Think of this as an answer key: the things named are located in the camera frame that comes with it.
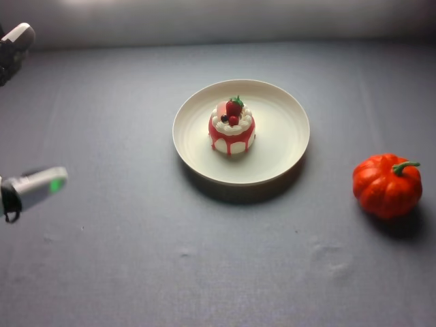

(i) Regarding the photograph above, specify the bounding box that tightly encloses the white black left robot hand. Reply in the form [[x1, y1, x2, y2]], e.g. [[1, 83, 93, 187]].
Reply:
[[0, 22, 69, 224]]

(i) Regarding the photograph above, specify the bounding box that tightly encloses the toy strawberry cream cake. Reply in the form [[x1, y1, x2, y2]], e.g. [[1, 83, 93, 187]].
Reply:
[[208, 95, 257, 157]]

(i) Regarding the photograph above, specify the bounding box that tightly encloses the orange toy pumpkin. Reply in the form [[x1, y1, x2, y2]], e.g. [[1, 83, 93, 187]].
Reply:
[[352, 153, 424, 220]]

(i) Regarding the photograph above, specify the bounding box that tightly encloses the round white plate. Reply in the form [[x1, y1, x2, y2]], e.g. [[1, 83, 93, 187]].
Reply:
[[172, 78, 311, 186]]

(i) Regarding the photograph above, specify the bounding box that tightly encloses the grey table cloth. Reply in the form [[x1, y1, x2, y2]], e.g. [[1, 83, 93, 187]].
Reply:
[[0, 40, 436, 327]]

